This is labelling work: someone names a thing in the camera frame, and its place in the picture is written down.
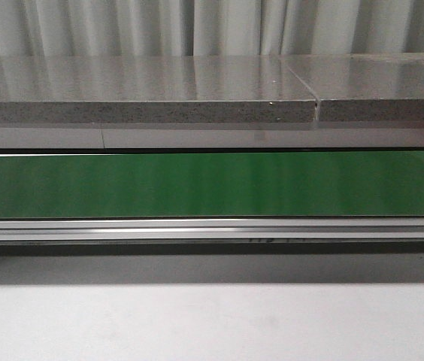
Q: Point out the aluminium conveyor frame rail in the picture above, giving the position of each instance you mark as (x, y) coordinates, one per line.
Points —
(216, 235)

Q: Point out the grey curtain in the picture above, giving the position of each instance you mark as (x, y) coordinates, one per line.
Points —
(200, 28)

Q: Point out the grey stone counter slab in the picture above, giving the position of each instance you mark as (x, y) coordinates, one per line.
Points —
(151, 89)

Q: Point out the green conveyor belt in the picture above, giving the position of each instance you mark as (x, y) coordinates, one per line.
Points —
(290, 184)

